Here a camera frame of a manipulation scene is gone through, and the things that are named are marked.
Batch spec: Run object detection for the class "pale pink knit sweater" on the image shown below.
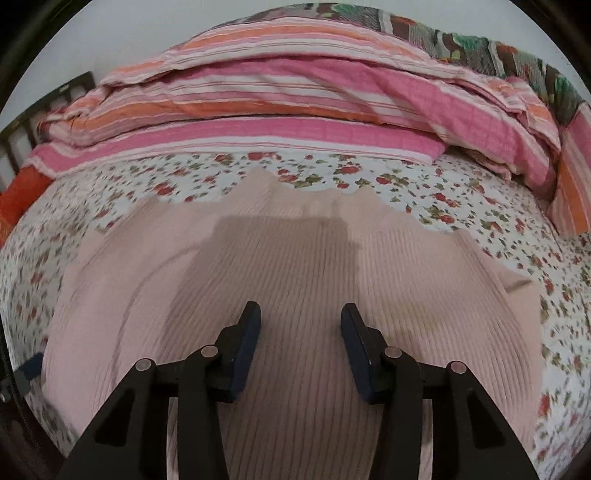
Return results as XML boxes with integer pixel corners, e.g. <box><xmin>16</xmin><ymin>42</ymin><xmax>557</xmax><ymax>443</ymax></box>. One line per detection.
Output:
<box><xmin>42</xmin><ymin>170</ymin><xmax>543</xmax><ymax>479</ymax></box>

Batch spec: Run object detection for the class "multicolour patterned blanket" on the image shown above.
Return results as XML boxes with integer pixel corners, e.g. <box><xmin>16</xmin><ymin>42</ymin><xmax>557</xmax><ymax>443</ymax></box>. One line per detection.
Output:
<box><xmin>239</xmin><ymin>3</ymin><xmax>584</xmax><ymax>126</ymax></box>

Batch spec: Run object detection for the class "pink striped pillow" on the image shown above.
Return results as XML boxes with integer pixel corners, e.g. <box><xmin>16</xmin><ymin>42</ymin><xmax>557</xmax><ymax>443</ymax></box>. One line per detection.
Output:
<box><xmin>548</xmin><ymin>102</ymin><xmax>591</xmax><ymax>237</ymax></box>

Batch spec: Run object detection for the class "pink orange striped quilt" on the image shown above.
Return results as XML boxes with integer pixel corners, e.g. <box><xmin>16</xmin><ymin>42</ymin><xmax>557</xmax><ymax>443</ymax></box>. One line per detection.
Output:
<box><xmin>29</xmin><ymin>17</ymin><xmax>561</xmax><ymax>199</ymax></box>

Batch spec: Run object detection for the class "red orange cloth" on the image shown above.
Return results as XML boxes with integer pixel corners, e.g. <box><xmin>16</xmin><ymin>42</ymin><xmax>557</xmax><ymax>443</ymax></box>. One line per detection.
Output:
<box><xmin>0</xmin><ymin>166</ymin><xmax>53</xmax><ymax>246</ymax></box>

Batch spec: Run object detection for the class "floral white bed sheet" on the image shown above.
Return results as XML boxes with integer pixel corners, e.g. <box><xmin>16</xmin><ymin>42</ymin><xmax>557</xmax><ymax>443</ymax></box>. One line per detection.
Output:
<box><xmin>1</xmin><ymin>152</ymin><xmax>590</xmax><ymax>479</ymax></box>

